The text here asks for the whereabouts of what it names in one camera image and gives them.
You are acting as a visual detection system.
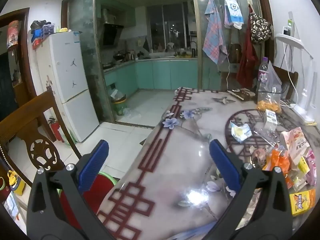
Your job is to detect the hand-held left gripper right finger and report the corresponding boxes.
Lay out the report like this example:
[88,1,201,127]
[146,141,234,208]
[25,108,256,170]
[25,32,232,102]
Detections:
[209,139,294,240]

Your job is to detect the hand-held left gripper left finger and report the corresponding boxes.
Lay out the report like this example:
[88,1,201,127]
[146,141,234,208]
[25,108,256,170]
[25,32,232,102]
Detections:
[26,139,110,240]

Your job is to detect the green trash bin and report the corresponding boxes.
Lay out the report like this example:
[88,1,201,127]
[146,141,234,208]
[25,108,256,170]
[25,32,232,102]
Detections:
[110,90,127,117]

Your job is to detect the red stool green rim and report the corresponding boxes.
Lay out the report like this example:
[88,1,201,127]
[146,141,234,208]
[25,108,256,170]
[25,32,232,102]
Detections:
[57,171,120,230]

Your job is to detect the crumpled paper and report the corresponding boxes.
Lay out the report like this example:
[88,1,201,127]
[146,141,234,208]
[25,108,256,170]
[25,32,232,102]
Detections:
[250,147,267,168]

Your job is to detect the crumpled white yellow wrapper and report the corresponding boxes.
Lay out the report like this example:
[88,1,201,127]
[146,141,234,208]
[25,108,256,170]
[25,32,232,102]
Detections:
[230,122,252,143]

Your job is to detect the red fire extinguisher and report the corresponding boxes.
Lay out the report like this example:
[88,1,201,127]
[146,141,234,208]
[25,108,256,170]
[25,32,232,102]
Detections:
[47,117,65,143]

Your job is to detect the clear plastic wrapper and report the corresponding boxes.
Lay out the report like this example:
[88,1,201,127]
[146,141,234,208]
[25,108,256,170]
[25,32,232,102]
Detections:
[252,127,280,147]

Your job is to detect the orange wrapper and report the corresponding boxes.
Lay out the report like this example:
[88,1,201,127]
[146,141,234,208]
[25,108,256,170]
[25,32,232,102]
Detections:
[262,147,294,188]

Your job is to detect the clear plastic bag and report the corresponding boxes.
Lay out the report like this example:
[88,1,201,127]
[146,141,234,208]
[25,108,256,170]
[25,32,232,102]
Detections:
[124,107,140,118]

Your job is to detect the small white carton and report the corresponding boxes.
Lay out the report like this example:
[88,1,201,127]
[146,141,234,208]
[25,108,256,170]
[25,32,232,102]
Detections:
[264,109,278,132]

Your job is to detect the brown pouch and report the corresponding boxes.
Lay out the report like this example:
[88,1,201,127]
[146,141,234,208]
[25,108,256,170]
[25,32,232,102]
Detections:
[227,89,256,102]

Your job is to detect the peach snack bag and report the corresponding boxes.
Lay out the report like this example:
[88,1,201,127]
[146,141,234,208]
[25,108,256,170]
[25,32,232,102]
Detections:
[279,127,312,167]

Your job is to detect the zip bag of orange snacks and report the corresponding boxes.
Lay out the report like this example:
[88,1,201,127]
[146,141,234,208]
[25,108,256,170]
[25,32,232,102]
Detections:
[257,67,282,113]

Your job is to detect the yellow plastic toy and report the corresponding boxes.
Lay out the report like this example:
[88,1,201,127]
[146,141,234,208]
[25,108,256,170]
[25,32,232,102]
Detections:
[6,170,25,195]

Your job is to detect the yellow box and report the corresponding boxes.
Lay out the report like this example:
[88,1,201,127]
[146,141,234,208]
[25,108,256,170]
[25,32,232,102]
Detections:
[297,156,310,174]

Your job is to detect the carved wooden chair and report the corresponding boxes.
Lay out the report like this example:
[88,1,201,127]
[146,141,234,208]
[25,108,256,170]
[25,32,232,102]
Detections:
[0,89,83,188]

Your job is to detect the yellow snack packet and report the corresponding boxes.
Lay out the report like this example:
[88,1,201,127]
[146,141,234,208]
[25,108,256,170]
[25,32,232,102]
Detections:
[289,189,317,217]

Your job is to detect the white refrigerator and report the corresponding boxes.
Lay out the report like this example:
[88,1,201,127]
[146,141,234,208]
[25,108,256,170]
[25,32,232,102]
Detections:
[35,31,100,143]

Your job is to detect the purple label water bottle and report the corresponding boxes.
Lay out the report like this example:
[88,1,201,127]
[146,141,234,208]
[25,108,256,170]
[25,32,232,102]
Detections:
[257,57,272,93]

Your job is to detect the red apron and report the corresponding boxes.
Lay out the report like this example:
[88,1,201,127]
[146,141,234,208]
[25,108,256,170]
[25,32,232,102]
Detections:
[236,14,259,88]

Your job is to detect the white desk lamp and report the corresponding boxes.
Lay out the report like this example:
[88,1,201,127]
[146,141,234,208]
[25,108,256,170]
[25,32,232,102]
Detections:
[275,34,320,124]

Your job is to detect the dark wooden chair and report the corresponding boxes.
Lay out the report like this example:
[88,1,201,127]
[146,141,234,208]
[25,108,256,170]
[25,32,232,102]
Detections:
[271,65,299,100]

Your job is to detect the teal kitchen cabinets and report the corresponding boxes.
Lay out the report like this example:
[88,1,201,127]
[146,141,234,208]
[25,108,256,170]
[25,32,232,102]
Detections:
[104,59,199,93]

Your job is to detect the small brown bag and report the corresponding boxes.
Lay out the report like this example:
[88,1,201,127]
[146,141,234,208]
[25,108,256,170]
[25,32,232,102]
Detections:
[229,44,242,64]

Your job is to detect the plaid towel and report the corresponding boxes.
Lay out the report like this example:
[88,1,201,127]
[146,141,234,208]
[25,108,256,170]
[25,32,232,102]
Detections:
[202,0,228,65]

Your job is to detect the black range hood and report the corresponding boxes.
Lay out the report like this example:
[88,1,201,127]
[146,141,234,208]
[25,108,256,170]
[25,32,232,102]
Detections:
[101,22,124,47]

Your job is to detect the blue box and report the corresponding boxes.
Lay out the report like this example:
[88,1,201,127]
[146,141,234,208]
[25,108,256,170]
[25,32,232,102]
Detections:
[31,29,43,43]

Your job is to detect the dark cloth bundle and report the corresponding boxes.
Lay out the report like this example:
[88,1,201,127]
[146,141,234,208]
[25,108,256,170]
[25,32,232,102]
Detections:
[30,20,47,30]

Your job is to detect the smiley face hanging organizer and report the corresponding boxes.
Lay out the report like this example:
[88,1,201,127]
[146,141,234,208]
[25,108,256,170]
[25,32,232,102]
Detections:
[222,0,244,29]

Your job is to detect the white hanging cord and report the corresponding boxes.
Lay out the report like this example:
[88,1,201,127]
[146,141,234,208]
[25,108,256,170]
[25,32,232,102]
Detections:
[226,52,232,90]

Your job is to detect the white power cable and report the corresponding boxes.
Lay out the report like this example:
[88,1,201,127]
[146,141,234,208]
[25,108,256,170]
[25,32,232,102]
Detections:
[286,34,300,105]

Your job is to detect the white wall charger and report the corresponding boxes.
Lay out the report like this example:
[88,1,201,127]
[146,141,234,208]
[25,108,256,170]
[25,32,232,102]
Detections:
[282,19,294,35]

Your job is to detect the red wall hanging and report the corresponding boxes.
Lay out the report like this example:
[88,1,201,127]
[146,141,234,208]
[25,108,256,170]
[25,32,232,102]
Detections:
[7,20,20,49]

